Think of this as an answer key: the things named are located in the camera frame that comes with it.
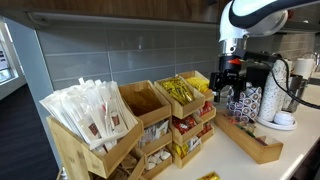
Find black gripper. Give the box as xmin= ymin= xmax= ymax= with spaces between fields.
xmin=208 ymin=54 xmax=250 ymax=103

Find gold foil sachet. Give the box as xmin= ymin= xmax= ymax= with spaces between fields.
xmin=196 ymin=171 xmax=221 ymax=180

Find bamboo bin with yellow packets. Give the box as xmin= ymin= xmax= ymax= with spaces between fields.
xmin=177 ymin=69 xmax=220 ymax=102

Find patterned paper cup stack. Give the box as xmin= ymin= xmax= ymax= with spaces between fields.
xmin=226 ymin=82 xmax=263 ymax=124

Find red packets pile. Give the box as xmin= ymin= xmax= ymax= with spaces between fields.
xmin=198 ymin=101 xmax=214 ymax=117

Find narrow bamboo bin, red packets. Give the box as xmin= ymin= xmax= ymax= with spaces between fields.
xmin=195 ymin=101 xmax=217 ymax=124

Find bright yellow packets pile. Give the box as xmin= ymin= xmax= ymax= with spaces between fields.
xmin=185 ymin=76 xmax=212 ymax=94

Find black box appliance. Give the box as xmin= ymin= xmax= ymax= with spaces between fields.
xmin=245 ymin=63 xmax=272 ymax=90

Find small red packets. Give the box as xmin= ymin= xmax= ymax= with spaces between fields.
xmin=199 ymin=122 xmax=213 ymax=137

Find bamboo bin with gold sachets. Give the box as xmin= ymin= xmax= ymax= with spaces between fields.
xmin=153 ymin=75 xmax=206 ymax=120

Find speckled white cup stack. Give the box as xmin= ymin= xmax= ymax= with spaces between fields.
xmin=257 ymin=59 xmax=290 ymax=123

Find gold sachets pile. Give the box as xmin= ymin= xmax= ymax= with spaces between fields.
xmin=160 ymin=77 xmax=195 ymax=107

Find long bamboo tray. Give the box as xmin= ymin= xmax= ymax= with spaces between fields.
xmin=214 ymin=111 xmax=285 ymax=165

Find red packets in bin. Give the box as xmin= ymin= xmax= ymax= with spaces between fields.
xmin=169 ymin=112 xmax=204 ymax=145

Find white round plate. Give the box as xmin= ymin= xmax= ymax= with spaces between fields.
xmin=255 ymin=115 xmax=298 ymax=132

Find yellow and white packets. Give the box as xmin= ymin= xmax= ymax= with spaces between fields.
xmin=173 ymin=135 xmax=202 ymax=159

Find metal container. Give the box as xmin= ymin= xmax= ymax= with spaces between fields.
xmin=282 ymin=73 xmax=308 ymax=114

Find bamboo bin with mixed packets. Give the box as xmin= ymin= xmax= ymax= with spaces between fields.
xmin=171 ymin=134 xmax=203 ymax=170

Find bamboo bin with stir sticks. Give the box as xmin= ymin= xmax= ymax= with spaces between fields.
xmin=118 ymin=79 xmax=173 ymax=128

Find white tea bag packets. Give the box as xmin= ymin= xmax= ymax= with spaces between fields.
xmin=139 ymin=119 xmax=170 ymax=148

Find white paper towel roll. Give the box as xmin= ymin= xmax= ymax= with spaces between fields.
xmin=292 ymin=57 xmax=317 ymax=80

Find brown wooden stir sticks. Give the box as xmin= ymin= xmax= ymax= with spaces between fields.
xmin=122 ymin=87 xmax=164 ymax=117

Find bamboo bin with tea bags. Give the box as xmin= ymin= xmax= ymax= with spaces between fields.
xmin=137 ymin=119 xmax=174 ymax=157

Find white creamer cups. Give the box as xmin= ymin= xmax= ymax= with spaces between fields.
xmin=145 ymin=149 xmax=172 ymax=171

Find bamboo bin with creamer cups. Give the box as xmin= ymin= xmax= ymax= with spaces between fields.
xmin=141 ymin=147 xmax=174 ymax=180

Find bamboo bin with brown packets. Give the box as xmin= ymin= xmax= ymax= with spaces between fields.
xmin=108 ymin=147 xmax=147 ymax=180

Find brown sugar packets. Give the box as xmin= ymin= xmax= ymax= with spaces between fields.
xmin=109 ymin=153 xmax=139 ymax=180

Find under-cabinet light strip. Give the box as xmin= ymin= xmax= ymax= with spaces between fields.
xmin=27 ymin=11 xmax=221 ymax=30

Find white wrapped cutlery packets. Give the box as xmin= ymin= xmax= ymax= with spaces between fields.
xmin=39 ymin=77 xmax=139 ymax=152

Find large bamboo cutlery rack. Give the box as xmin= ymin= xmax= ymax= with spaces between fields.
xmin=46 ymin=114 xmax=146 ymax=180

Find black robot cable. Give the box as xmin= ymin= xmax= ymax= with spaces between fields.
xmin=269 ymin=58 xmax=320 ymax=110

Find red wall device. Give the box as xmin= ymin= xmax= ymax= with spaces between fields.
xmin=286 ymin=8 xmax=296 ymax=21

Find wooden wall cabinet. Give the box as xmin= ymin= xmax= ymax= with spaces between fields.
xmin=0 ymin=0 xmax=231 ymax=24

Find window with frame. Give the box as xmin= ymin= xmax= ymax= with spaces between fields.
xmin=0 ymin=18 xmax=19 ymax=85

